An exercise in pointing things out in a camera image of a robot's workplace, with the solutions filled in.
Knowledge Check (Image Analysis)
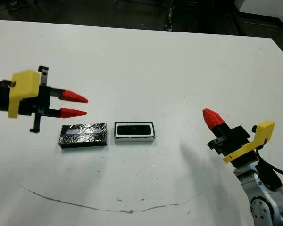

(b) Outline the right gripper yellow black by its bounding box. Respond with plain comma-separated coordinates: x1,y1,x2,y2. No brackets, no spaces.
202,108,275,168

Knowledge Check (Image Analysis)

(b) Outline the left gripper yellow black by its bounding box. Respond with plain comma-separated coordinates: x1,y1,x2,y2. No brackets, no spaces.
0,65,89,133

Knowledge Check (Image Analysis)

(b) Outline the shiny black box lid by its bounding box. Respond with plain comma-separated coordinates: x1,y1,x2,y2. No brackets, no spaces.
58,121,108,149

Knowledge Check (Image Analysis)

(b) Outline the black bar-shaped camera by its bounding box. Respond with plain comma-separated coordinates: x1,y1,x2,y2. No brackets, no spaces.
117,124,153,137

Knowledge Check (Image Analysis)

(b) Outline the white camera box base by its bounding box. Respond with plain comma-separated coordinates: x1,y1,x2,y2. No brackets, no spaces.
114,121,156,143

